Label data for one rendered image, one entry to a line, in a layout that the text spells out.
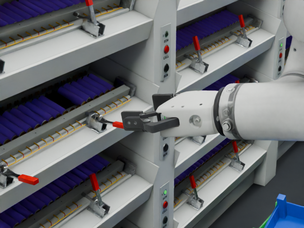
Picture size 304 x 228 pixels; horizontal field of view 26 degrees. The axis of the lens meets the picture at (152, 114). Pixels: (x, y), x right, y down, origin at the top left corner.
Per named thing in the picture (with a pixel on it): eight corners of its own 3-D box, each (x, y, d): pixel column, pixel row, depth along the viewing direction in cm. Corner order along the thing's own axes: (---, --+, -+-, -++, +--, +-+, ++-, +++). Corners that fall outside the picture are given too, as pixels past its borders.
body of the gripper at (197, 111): (221, 146, 96) (157, 144, 102) (250, 124, 104) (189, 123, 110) (214, 97, 94) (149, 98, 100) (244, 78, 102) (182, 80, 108)
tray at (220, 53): (270, 48, 202) (286, 7, 195) (169, 109, 154) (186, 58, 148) (214, 20, 209) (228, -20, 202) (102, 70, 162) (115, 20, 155)
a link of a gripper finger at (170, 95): (187, 112, 109) (154, 112, 112) (197, 106, 111) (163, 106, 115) (184, 94, 108) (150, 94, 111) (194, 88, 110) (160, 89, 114)
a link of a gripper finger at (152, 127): (168, 134, 96) (139, 132, 99) (197, 116, 102) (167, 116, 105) (167, 126, 95) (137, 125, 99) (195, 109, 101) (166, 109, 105)
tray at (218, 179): (262, 161, 217) (277, 127, 210) (168, 249, 169) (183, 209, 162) (210, 132, 224) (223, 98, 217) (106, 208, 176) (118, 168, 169)
